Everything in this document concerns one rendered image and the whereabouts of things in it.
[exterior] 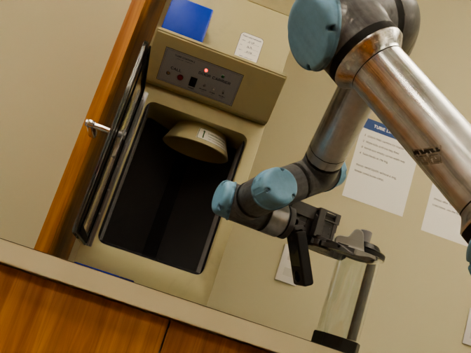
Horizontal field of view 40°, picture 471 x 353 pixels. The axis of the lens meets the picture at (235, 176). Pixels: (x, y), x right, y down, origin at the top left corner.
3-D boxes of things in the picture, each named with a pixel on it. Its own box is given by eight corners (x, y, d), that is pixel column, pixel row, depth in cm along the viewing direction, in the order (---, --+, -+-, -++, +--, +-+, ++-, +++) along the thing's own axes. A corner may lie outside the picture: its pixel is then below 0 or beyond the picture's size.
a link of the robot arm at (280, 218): (268, 230, 131) (250, 231, 139) (287, 238, 133) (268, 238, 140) (277, 195, 133) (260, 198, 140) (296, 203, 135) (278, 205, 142)
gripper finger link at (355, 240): (383, 234, 137) (339, 222, 138) (376, 262, 135) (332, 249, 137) (380, 237, 140) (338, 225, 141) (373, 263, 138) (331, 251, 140)
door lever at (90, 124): (110, 147, 135) (115, 136, 136) (109, 136, 126) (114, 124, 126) (85, 139, 135) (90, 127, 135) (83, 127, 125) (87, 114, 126)
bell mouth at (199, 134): (160, 146, 176) (167, 127, 177) (222, 168, 178) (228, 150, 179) (165, 129, 159) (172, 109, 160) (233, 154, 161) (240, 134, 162)
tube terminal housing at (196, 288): (78, 270, 172) (173, 15, 190) (194, 309, 176) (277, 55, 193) (71, 265, 148) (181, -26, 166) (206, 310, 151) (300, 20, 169)
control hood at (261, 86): (141, 80, 159) (155, 44, 161) (265, 125, 162) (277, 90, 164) (142, 64, 148) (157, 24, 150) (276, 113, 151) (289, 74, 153)
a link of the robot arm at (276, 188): (303, 155, 125) (274, 171, 134) (256, 170, 119) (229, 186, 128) (319, 193, 124) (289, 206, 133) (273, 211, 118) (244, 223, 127)
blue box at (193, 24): (158, 44, 161) (170, 12, 163) (197, 58, 162) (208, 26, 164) (160, 27, 151) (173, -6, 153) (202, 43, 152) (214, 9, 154)
